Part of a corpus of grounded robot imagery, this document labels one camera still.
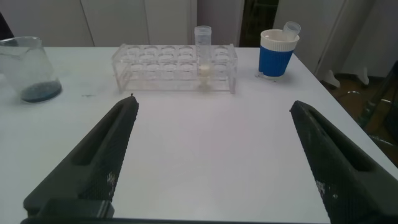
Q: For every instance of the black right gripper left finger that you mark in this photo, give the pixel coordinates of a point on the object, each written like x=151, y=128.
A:
x=90, y=174

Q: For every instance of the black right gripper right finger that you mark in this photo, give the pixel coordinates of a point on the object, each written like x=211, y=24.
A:
x=342, y=174

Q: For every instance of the test tube with red liquid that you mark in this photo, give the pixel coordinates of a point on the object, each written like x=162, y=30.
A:
x=291, y=29

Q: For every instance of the clear glass beaker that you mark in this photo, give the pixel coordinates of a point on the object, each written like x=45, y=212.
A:
x=40, y=91

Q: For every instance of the clear acrylic test tube rack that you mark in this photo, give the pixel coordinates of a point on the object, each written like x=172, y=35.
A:
x=161, y=74

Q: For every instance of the test tube with yellowish liquid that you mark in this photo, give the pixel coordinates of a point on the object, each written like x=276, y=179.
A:
x=203, y=70

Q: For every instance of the blue and white paper cup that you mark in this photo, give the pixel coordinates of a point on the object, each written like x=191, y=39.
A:
x=275, y=60

